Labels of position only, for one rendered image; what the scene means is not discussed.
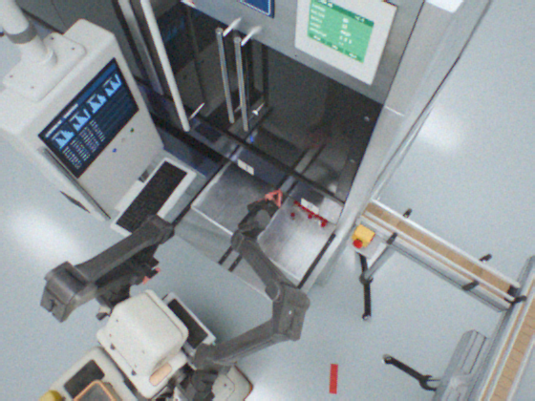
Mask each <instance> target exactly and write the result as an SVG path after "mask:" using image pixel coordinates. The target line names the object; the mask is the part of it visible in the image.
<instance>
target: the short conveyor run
mask: <svg viewBox="0 0 535 401"><path fill-rule="evenodd" d="M412 212H413V210H412V209H411V208H409V209H408V210H407V211H406V212H405V213H404V215H403V216H401V215H399V214H398V213H397V212H395V211H393V210H391V209H390V208H388V207H386V206H385V205H383V204H381V203H379V202H378V201H376V200H373V199H371V201H370V203H369V204H368V206H367V207H366V209H365V210H364V212H363V213H362V215H361V217H360V218H359V219H361V220H362V221H364V222H367V223H369V224H370V225H371V226H373V227H374V228H376V231H375V233H374V234H375V235H377V236H378V237H379V238H381V239H382V241H381V242H382V243H384V244H386V245H387V246H389V247H391V248H392V249H393V250H395V251H396V252H398V253H400V254H401V255H403V256H405V257H406V258H408V259H409V260H411V261H413V262H414V263H416V264H418V265H420V266H422V267H424V268H426V269H427V270H429V271H430V272H432V273H434V274H435V275H437V276H439V277H440V278H442V279H443V280H444V281H446V282H448V283H449V284H451V285H453V286H455V287H456V288H458V289H460V290H461V291H463V292H465V293H466V294H468V295H470V296H471V297H473V298H475V299H476V300H478V301H479V302H481V303H483V304H484V305H486V306H487V307H489V308H491V309H492V310H494V311H496V312H497V313H499V312H502V311H505V310H508V308H509V306H510V303H511V301H513V300H514V298H513V297H514V295H515V292H516V290H517V288H518V287H519V286H520V284H519V283H517V282H516V281H514V280H512V279H511V278H509V277H507V276H505V275H504V274H501V273H500V272H498V271H496V270H494V269H493V268H491V267H489V266H488V265H486V264H484V263H486V262H487V261H489V260H490V259H491V258H492V256H491V255H490V254H487V255H485V256H482V257H481V258H479V259H478V260H477V259H476V258H474V257H472V256H471V255H469V254H467V253H465V252H464V251H462V250H460V249H459V248H457V247H455V246H453V245H452V244H450V243H449V242H447V241H445V240H443V239H442V238H440V237H438V236H437V235H435V234H433V233H431V232H430V231H428V230H426V229H425V228H423V227H421V226H419V225H418V224H417V223H415V222H411V221H409V220H408V218H409V217H410V216H411V214H412ZM413 235H414V236H413Z"/></svg>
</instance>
